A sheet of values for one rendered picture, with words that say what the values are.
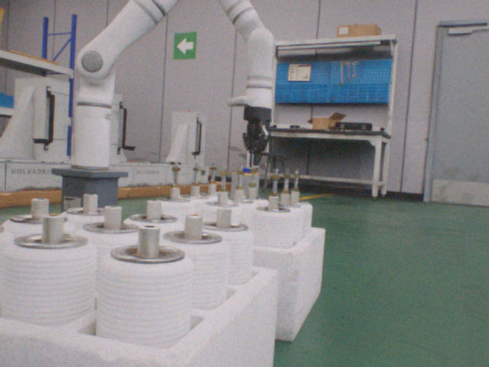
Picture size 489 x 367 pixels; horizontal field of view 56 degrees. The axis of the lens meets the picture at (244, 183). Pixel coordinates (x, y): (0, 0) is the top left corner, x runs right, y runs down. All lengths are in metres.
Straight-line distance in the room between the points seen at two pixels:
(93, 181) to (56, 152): 2.04
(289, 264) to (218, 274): 0.37
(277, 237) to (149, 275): 0.55
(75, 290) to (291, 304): 0.52
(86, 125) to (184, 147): 3.40
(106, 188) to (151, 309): 0.86
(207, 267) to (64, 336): 0.18
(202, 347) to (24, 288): 0.19
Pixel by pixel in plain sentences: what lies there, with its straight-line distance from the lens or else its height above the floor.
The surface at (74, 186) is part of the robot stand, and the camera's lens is 1.30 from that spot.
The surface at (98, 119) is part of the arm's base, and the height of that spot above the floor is 0.44.
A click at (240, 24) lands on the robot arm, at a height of 0.71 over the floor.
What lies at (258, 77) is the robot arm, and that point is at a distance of 1.24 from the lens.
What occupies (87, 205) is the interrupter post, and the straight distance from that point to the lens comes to 0.80.
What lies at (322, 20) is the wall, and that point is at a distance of 6.45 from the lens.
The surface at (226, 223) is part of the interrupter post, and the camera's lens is 0.69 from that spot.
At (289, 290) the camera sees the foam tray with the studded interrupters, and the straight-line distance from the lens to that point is 0.94.
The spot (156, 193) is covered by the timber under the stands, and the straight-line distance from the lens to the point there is 3.92.
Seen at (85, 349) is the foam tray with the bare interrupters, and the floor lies 0.18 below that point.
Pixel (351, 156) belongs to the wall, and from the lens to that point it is 6.04.
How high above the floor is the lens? 0.36
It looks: 3 degrees down
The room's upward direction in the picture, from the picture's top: 4 degrees clockwise
